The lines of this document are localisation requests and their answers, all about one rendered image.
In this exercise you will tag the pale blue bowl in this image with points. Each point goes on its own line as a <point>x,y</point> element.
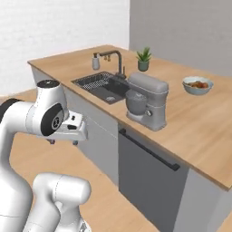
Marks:
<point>198,90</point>

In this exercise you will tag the orange food pieces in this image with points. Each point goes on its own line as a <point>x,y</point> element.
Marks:
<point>199,84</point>

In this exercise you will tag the grey soap dispenser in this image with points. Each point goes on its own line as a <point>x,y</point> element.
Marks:
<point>96,62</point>

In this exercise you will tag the dark grey dishwasher door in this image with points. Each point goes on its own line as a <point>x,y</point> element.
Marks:
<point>145,184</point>

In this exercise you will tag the pale grey cabinet end panel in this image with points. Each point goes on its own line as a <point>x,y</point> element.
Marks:
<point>199,205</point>

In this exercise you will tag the dark metal tap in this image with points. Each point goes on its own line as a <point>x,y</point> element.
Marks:
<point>119,62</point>

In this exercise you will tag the dark grey sink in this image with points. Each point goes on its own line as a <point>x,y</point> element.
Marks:
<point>104,87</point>

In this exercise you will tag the green plant in grey pot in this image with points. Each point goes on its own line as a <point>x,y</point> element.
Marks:
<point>143,60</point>

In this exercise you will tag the grey stand mixer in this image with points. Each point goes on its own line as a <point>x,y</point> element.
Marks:
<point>149,101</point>

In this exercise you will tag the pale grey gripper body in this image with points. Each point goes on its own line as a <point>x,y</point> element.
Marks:
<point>75,135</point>

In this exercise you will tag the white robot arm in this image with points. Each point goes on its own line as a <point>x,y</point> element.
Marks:
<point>15,169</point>

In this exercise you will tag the pale grey cabinet front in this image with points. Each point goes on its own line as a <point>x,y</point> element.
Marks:
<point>101,145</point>

